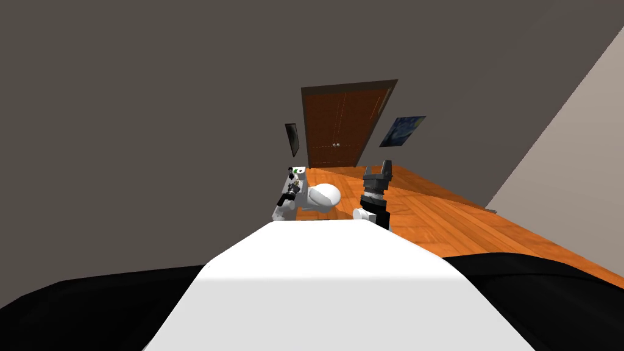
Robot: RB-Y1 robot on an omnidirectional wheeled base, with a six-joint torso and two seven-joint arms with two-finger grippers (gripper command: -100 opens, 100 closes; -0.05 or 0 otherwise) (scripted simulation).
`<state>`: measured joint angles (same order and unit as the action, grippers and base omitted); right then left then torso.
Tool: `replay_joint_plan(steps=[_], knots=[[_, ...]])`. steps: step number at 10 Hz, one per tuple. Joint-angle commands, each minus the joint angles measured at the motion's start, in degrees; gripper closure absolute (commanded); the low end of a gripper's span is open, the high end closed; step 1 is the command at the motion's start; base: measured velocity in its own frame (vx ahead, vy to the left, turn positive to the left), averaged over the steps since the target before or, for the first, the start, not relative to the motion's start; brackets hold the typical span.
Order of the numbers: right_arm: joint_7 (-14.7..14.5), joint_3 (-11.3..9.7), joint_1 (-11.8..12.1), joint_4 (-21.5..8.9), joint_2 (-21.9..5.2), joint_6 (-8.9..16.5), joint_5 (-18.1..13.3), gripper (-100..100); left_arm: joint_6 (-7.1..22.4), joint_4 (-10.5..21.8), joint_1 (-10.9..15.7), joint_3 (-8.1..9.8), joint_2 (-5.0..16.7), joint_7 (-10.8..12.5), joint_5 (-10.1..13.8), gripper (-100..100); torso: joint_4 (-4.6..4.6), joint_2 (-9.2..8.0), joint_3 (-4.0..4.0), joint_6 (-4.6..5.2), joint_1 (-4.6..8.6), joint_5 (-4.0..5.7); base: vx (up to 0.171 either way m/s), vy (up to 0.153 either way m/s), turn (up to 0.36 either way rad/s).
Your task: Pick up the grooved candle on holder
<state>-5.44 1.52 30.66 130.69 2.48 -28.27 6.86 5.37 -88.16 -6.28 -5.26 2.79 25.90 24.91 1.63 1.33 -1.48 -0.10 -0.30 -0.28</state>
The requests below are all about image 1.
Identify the dark framed picture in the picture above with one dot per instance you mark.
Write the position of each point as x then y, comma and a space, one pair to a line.
292, 139

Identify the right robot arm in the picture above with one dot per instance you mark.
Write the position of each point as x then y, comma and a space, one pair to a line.
375, 210

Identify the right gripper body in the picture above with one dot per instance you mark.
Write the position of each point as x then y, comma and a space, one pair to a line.
376, 183

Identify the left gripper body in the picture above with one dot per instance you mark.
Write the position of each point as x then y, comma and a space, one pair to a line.
288, 193

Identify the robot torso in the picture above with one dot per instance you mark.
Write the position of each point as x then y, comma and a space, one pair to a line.
331, 292

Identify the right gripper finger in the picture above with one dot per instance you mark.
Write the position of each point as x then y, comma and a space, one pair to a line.
368, 170
387, 168

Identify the brown double door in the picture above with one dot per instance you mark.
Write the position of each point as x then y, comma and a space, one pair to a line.
341, 129

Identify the blue painting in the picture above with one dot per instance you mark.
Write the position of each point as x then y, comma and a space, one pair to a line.
402, 131

